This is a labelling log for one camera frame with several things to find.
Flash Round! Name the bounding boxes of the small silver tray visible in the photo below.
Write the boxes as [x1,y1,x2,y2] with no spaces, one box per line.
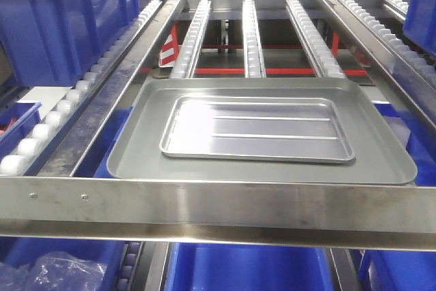
[159,94,356,164]

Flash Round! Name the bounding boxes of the red white striped sign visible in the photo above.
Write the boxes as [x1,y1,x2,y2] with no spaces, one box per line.
[159,25,179,67]

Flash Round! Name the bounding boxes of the blue bin lower centre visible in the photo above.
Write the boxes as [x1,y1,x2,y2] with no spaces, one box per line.
[165,243,333,290]

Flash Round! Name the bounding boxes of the white roller track centre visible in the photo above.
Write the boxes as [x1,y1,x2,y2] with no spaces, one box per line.
[242,0,266,78]

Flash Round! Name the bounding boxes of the lower roller track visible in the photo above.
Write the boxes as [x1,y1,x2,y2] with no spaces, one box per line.
[114,241,143,291]

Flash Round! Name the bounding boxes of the small blue bin left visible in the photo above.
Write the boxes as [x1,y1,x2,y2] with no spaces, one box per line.
[1,102,42,159]

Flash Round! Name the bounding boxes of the clear plastic bag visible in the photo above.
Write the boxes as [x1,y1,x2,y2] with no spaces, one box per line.
[1,251,107,290]

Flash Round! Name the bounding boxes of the white roller track far left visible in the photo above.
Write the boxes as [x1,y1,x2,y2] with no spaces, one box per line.
[1,0,162,176]

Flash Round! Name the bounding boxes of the white roller track centre-left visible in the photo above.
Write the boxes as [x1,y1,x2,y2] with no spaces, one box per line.
[169,0,211,78]

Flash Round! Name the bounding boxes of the steel front rack rail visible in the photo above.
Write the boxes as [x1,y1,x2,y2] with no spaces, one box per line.
[1,177,435,251]

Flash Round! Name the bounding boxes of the blue bin upper left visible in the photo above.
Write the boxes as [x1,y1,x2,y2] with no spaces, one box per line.
[1,0,140,87]

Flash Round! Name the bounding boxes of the steel divider rail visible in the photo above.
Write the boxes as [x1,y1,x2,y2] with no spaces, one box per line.
[37,0,186,177]
[315,0,435,132]

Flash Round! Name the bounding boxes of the red floor bar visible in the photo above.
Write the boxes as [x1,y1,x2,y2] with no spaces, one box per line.
[196,67,368,77]

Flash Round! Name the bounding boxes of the blue bin lower right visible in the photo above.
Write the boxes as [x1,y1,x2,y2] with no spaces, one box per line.
[358,250,435,290]

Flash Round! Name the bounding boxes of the steel right divider rail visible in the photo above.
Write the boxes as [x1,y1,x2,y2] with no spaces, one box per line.
[315,0,435,132]

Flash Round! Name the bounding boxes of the steel left divider rail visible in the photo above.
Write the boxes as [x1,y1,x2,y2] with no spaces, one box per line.
[37,0,186,177]

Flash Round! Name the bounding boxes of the large grey tray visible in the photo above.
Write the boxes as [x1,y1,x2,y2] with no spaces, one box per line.
[107,78,418,185]

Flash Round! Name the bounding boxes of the white roller track centre-right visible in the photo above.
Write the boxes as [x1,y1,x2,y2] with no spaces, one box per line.
[286,0,346,78]

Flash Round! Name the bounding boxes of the blue bin lower left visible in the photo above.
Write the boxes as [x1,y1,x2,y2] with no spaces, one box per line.
[1,237,125,290]

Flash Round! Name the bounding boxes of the blue bin upper right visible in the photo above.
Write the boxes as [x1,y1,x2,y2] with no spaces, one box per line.
[403,0,435,56]

